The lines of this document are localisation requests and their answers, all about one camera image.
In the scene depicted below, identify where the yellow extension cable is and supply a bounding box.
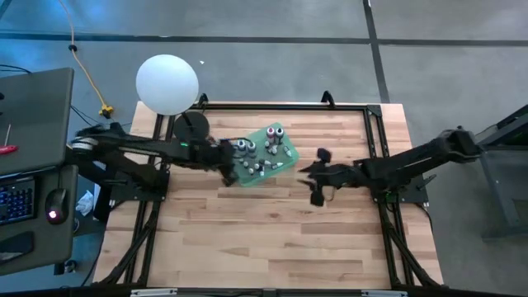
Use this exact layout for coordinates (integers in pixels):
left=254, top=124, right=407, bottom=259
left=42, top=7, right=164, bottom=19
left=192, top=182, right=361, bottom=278
left=57, top=0, right=116, bottom=120

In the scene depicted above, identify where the silver metal bracket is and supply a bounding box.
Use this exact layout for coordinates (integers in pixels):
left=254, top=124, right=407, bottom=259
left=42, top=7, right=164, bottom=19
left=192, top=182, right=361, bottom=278
left=361, top=290, right=408, bottom=297
left=130, top=288, right=179, bottom=297

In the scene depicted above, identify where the black lamp stand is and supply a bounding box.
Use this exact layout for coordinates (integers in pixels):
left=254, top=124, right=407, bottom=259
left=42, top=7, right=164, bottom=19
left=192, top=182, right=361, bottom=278
left=172, top=111, right=211, bottom=143

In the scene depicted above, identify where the black aluminium table frame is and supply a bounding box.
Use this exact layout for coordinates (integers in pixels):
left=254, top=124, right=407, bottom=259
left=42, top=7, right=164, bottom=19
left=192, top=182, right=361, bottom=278
left=97, top=101, right=445, bottom=292

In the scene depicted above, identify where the red handled screwdriver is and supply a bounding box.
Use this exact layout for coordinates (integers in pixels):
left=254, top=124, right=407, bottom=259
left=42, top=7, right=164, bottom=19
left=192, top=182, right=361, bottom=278
left=0, top=122, right=20, bottom=156

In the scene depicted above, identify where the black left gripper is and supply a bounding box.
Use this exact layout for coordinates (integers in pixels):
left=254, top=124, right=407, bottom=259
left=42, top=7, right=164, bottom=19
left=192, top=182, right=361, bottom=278
left=205, top=139, right=241, bottom=188

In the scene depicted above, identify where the black computer mouse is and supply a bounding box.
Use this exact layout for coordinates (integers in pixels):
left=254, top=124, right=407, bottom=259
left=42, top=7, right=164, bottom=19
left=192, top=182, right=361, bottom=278
left=45, top=188, right=69, bottom=226

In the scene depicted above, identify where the white crumpled paper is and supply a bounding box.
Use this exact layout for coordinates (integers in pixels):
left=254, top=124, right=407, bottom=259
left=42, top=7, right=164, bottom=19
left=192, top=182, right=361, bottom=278
left=76, top=189, right=97, bottom=218

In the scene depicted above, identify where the white globe lamp shade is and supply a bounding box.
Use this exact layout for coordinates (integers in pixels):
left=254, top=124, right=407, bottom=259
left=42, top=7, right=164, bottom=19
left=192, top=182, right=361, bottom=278
left=135, top=54, right=200, bottom=116

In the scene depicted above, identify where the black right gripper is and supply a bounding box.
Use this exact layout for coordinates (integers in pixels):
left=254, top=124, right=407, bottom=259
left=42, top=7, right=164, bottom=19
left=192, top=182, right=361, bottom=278
left=297, top=161, right=364, bottom=206

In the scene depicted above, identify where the translucent blue-green plastic bin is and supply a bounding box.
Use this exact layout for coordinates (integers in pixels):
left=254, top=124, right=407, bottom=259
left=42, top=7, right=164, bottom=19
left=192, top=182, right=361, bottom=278
left=230, top=121, right=300, bottom=189

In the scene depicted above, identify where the black wrist rest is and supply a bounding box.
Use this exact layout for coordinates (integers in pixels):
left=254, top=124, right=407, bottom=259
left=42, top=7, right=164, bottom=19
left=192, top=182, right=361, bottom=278
left=0, top=230, right=35, bottom=263

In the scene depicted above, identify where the grey desk top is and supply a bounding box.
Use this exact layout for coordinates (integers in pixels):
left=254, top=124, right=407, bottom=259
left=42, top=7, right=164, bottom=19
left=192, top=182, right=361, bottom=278
left=0, top=68, right=76, bottom=177

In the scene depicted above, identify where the black backlit keyboard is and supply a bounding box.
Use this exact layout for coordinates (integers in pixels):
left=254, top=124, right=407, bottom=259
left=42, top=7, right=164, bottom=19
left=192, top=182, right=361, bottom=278
left=0, top=177, right=36, bottom=226

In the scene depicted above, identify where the grey metal cart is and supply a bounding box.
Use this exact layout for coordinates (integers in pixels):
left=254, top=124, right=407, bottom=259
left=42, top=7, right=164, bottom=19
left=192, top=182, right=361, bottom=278
left=474, top=105, right=528, bottom=240

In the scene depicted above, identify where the grey keyboard tray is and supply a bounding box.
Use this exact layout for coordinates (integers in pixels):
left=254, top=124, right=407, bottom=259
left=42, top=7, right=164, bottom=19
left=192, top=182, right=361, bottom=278
left=0, top=164, right=79, bottom=277

